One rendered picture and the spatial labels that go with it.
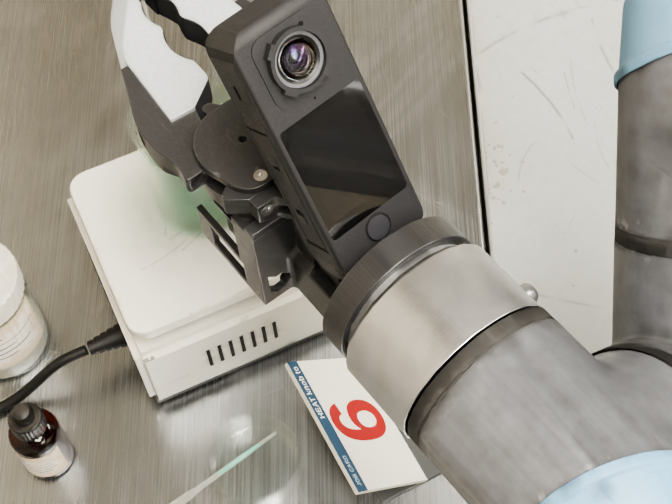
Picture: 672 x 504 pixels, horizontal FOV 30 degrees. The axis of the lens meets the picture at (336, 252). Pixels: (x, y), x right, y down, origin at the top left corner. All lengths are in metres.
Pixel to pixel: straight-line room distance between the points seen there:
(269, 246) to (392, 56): 0.38
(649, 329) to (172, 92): 0.23
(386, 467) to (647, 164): 0.28
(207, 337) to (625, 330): 0.27
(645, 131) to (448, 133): 0.36
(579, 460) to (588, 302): 0.36
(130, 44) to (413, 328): 0.20
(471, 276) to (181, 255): 0.27
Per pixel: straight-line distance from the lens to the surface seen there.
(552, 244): 0.83
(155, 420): 0.78
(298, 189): 0.49
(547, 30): 0.93
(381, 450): 0.74
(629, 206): 0.53
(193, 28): 0.59
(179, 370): 0.74
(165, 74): 0.57
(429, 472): 0.75
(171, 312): 0.71
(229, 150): 0.53
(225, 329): 0.72
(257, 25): 0.47
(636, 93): 0.52
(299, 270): 0.57
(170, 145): 0.55
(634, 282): 0.53
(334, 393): 0.74
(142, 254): 0.73
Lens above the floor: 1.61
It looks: 60 degrees down
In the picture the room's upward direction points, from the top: 5 degrees counter-clockwise
